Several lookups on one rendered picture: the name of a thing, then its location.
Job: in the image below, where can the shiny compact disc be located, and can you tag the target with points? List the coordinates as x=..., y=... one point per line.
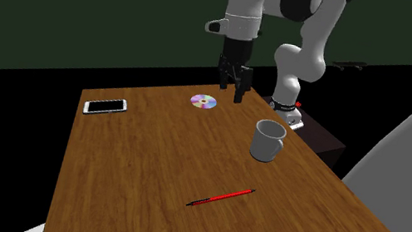
x=203, y=101

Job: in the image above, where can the red and black pen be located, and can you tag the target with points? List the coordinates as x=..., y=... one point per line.
x=222, y=197

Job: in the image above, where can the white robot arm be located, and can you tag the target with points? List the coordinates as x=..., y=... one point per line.
x=308, y=36

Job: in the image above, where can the grey mug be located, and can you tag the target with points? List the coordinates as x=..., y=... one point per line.
x=265, y=143

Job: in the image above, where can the white smartphone with black screen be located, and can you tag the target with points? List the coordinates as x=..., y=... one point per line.
x=105, y=106

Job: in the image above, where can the dark robot stand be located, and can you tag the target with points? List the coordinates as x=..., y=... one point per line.
x=319, y=138

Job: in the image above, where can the black skateboard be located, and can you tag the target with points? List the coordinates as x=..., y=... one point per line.
x=348, y=64

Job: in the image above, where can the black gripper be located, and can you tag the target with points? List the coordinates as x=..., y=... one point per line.
x=237, y=50

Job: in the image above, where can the wooden table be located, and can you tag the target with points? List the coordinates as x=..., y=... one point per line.
x=166, y=159

